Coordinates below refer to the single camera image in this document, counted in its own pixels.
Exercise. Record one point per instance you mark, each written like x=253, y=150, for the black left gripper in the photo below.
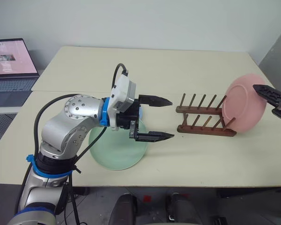
x=128, y=116

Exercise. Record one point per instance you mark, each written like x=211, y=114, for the pink plate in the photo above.
x=243, y=110

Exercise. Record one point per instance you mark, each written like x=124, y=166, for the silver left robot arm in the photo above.
x=58, y=126

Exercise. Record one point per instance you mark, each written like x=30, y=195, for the wooden dish rack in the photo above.
x=201, y=130

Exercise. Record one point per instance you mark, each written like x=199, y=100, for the dark grey partition panel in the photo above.
x=277, y=54

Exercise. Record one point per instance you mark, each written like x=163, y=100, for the green plate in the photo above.
x=121, y=154

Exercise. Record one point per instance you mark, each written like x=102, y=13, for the small red floor object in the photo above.
x=147, y=198

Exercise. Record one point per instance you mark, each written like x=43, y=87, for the dark rounded shape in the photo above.
x=183, y=209
x=123, y=211

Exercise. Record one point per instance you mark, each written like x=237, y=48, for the open laptop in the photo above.
x=9, y=63

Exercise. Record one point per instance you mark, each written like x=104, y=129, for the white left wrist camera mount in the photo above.
x=121, y=90

